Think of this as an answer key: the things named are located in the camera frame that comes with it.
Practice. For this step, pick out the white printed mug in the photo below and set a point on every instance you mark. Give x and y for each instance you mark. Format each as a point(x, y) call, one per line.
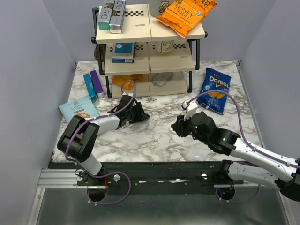
point(163, 47)
point(157, 7)

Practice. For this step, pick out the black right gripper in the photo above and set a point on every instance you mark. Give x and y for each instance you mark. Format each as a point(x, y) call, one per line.
point(179, 126)

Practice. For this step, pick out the cassava chips bag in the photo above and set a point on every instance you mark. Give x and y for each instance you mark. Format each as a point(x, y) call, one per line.
point(82, 107)

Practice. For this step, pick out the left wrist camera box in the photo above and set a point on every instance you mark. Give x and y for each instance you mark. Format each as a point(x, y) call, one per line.
point(128, 95)

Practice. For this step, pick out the white earbud charging case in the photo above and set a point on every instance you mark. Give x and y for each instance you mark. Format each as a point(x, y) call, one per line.
point(173, 131)

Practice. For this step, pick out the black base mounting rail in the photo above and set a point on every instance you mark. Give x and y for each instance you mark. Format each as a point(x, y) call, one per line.
point(157, 178)

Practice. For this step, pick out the blue tube box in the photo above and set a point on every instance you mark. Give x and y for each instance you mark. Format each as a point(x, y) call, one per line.
point(90, 87)

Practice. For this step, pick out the brown object behind rack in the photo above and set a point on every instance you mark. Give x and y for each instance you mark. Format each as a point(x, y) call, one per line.
point(99, 52)

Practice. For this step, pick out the white printed mug middle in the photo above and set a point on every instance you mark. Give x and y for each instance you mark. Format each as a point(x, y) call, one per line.
point(163, 47)

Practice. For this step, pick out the purple tube box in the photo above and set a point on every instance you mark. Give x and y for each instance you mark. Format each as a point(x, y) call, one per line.
point(97, 84)

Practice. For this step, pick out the white printed mug top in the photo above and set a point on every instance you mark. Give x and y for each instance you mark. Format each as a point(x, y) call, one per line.
point(157, 7)

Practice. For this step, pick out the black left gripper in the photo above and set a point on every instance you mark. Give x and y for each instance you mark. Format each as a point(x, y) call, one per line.
point(140, 116)

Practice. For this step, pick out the beige three-tier shelf rack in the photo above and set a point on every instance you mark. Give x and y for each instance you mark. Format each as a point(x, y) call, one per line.
point(144, 30)

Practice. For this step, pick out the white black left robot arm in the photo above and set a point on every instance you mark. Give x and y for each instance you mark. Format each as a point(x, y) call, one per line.
point(78, 139)

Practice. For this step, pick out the orange honey dijon chips bag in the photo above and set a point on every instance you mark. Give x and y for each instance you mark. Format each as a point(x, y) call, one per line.
point(182, 16)

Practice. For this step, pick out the teal toothpaste box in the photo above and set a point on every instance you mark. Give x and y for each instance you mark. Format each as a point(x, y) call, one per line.
point(104, 15)

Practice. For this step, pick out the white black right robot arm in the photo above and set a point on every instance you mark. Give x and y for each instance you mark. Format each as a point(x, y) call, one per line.
point(267, 168)

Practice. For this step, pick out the blue Doritos bag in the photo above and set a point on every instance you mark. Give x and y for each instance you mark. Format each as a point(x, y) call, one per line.
point(214, 101)

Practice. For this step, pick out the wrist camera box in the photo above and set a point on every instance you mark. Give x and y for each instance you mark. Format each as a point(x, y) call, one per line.
point(190, 109)
point(128, 95)

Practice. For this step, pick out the blue white box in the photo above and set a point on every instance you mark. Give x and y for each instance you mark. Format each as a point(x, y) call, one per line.
point(123, 53)

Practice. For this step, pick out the silver toothpaste box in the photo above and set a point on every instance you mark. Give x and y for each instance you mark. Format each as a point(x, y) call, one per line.
point(117, 18)

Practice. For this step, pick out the orange plastic bag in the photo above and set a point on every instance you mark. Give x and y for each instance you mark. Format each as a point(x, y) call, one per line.
point(126, 81)

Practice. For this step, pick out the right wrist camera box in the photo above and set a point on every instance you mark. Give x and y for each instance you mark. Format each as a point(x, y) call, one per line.
point(190, 109)

